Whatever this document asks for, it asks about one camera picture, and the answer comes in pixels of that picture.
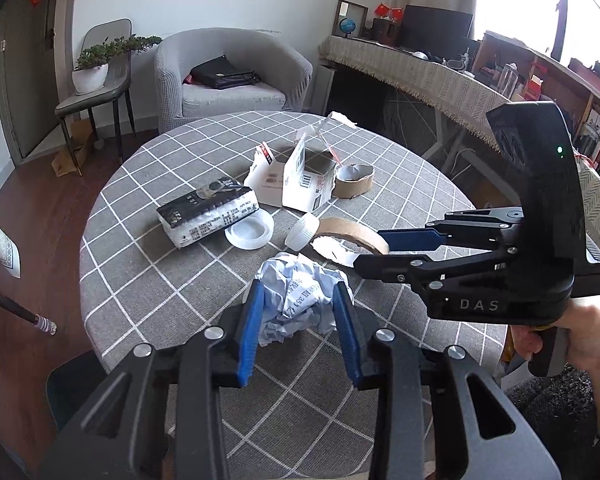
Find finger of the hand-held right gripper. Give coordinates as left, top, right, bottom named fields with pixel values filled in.
left=377, top=207, right=526, bottom=252
left=352, top=245, right=521, bottom=291

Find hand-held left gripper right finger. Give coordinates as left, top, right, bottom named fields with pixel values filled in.
left=332, top=280, right=563, bottom=480

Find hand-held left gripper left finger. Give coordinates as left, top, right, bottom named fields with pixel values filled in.
left=40, top=280, right=268, bottom=480

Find large brown tape roll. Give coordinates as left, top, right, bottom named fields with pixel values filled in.
left=310, top=217, right=391, bottom=268

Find white paper ball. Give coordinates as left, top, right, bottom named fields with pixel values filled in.
left=254, top=252, right=352, bottom=348

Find small brown tape roll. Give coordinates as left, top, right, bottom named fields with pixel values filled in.
left=331, top=162, right=376, bottom=200

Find white bottle cap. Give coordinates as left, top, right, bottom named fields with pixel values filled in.
left=285, top=211, right=321, bottom=252

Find round clear plastic lid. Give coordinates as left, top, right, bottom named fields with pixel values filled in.
left=225, top=210, right=275, bottom=250

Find torn white cardboard box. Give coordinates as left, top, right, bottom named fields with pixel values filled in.
left=243, top=132, right=338, bottom=211

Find black and white packet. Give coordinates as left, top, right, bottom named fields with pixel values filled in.
left=156, top=176, right=259, bottom=249

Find clear plastic wrapper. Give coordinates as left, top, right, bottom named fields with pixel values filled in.
left=295, top=111, right=361, bottom=166

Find person's right hand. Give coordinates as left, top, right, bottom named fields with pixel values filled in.
left=511, top=291, right=600, bottom=377

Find grey checked tablecloth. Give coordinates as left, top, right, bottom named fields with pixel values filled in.
left=78, top=110, right=508, bottom=480

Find wooden bookshelf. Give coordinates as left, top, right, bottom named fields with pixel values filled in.
left=472, top=30, right=600, bottom=191

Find beige patterned desk cloth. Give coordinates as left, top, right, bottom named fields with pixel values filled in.
left=317, top=35, right=600, bottom=261

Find slim tower unit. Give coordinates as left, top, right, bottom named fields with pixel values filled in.
left=314, top=64, right=337, bottom=116

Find dark chair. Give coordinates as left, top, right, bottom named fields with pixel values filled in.
left=45, top=350, right=111, bottom=433

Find dark shaggy rug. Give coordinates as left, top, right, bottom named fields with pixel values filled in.
left=500, top=362, right=600, bottom=480

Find black monitor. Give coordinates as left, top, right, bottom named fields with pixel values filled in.
left=402, top=5, right=475, bottom=58

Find window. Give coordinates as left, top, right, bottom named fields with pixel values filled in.
left=472, top=0, right=600, bottom=68

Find grey armchair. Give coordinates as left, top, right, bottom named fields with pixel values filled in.
left=153, top=27, right=313, bottom=135

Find black table leg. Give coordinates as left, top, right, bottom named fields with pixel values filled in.
left=0, top=277, right=58, bottom=337

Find brown cardboard box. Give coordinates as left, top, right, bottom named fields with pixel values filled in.
left=50, top=120, right=98, bottom=177

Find black bag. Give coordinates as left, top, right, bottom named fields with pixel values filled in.
left=189, top=55, right=262, bottom=91

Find pale patterned tablecloth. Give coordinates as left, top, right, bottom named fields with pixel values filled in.
left=0, top=205, right=21, bottom=281

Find grey chair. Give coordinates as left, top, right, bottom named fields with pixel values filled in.
left=55, top=18, right=133, bottom=163

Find potted plant in white pot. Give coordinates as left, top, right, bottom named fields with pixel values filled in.
left=71, top=35, right=163, bottom=95

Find grey door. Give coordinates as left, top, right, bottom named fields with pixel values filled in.
left=0, top=0, right=76, bottom=158

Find white desk frame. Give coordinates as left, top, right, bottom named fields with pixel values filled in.
left=420, top=125, right=511, bottom=206

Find dark picture frame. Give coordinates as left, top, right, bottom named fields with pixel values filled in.
left=332, top=0, right=369, bottom=38

